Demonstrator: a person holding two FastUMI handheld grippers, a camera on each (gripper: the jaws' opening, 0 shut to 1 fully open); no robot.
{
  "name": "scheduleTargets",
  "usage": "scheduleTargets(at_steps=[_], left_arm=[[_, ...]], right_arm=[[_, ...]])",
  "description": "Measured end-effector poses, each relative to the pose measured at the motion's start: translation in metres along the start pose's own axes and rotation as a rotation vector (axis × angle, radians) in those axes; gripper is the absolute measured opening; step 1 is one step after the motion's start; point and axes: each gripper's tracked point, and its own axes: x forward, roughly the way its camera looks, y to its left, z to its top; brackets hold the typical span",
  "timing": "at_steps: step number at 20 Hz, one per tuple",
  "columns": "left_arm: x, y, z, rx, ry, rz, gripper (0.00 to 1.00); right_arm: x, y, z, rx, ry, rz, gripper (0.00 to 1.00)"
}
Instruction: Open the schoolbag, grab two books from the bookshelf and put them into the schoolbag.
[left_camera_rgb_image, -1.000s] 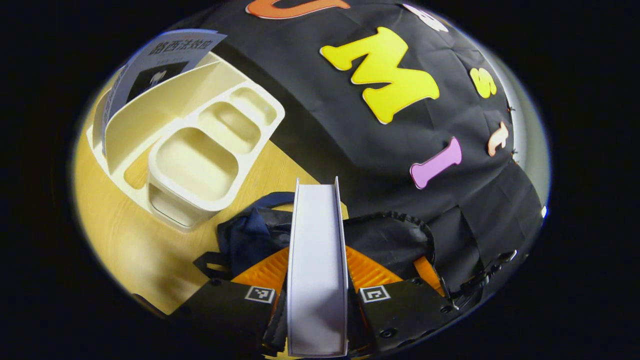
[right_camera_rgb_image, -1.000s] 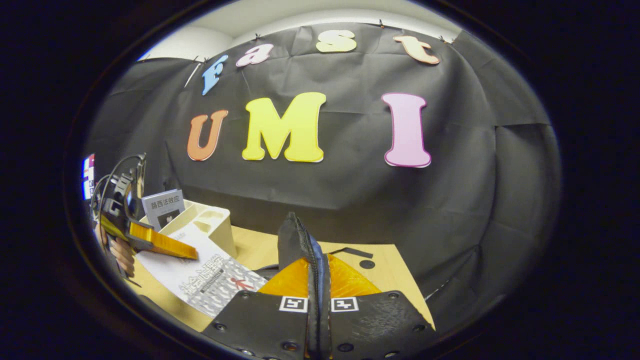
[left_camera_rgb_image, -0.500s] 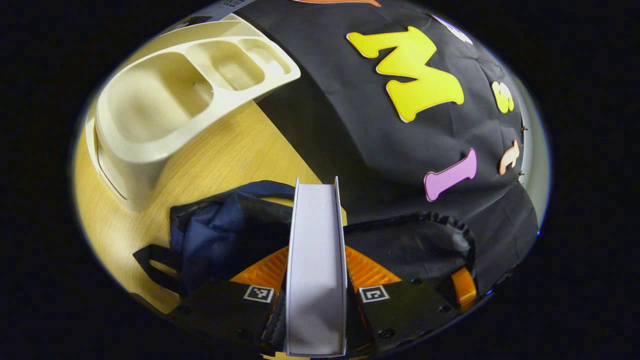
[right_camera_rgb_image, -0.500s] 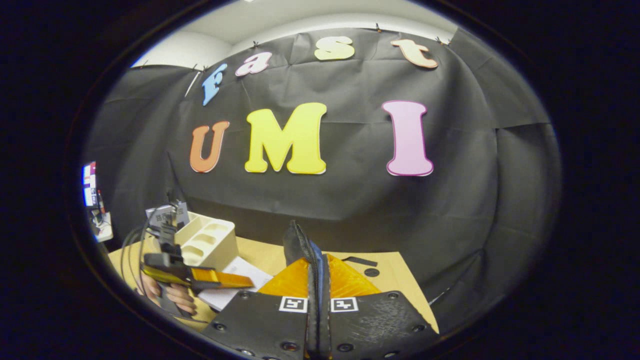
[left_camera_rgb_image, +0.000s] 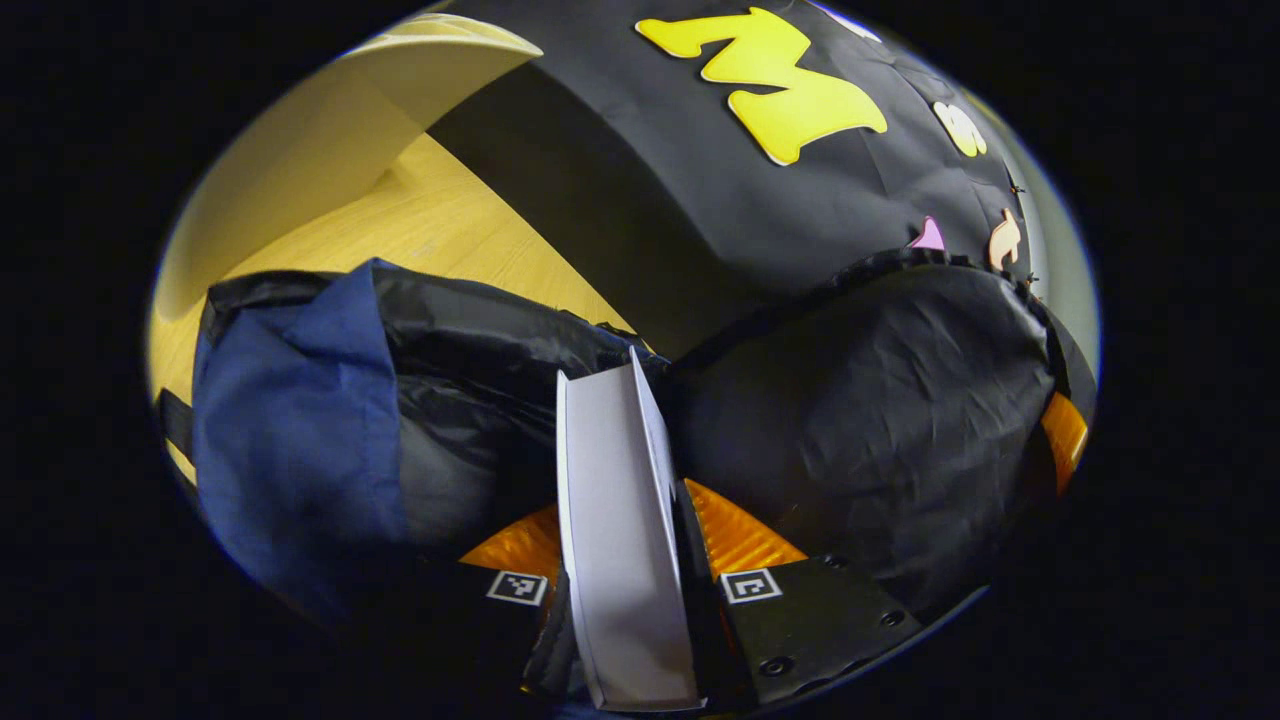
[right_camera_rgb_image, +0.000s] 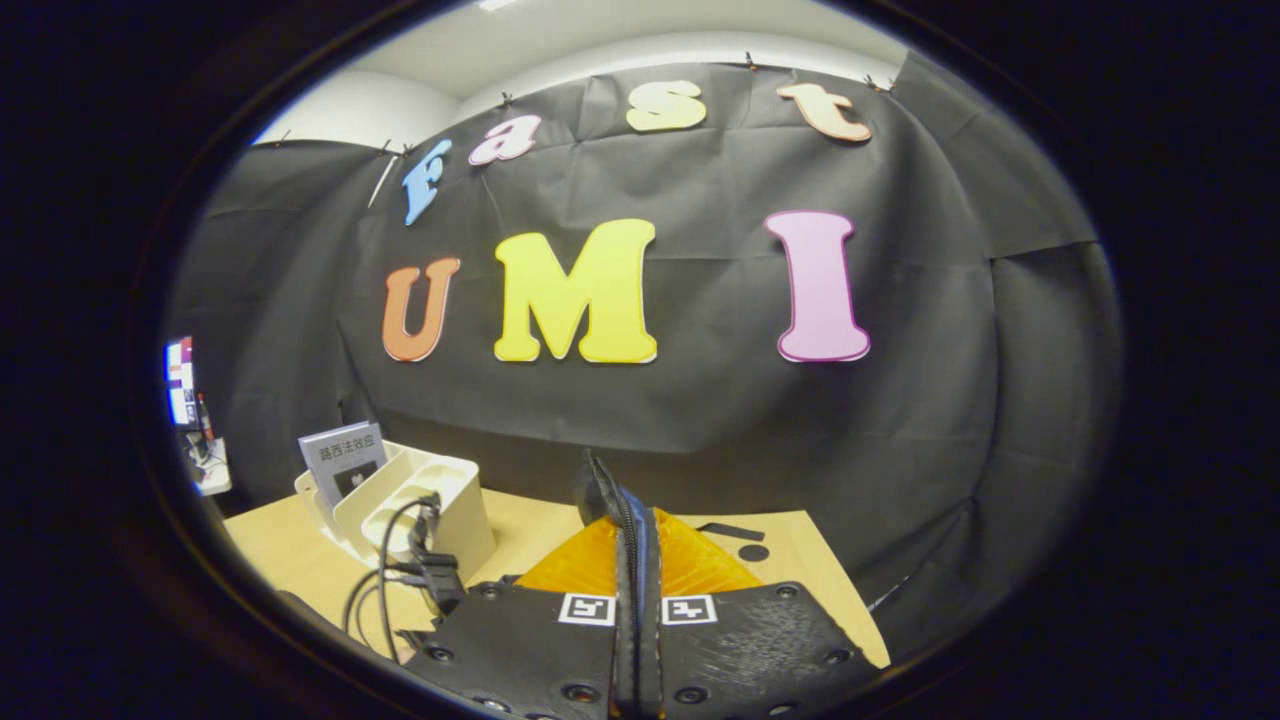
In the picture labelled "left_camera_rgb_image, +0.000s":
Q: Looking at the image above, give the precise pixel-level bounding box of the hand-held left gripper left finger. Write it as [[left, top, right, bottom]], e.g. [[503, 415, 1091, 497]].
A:
[[398, 503, 578, 701]]

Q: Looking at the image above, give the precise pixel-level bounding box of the white plastic bookshelf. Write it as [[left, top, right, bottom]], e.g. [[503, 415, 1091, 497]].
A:
[[150, 15, 546, 323]]

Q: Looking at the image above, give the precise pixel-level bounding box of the black backdrop cloth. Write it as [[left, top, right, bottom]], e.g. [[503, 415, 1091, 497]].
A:
[[425, 0, 1051, 361]]

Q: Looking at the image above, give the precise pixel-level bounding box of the blue schoolbag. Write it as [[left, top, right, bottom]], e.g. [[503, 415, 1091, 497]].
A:
[[155, 248, 1098, 641]]

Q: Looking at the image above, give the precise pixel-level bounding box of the white cover book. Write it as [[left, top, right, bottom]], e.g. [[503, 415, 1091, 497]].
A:
[[556, 347, 701, 713]]

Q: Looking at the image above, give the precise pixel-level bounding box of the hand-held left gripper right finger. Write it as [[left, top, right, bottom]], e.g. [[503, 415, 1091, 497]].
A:
[[680, 478, 923, 707]]

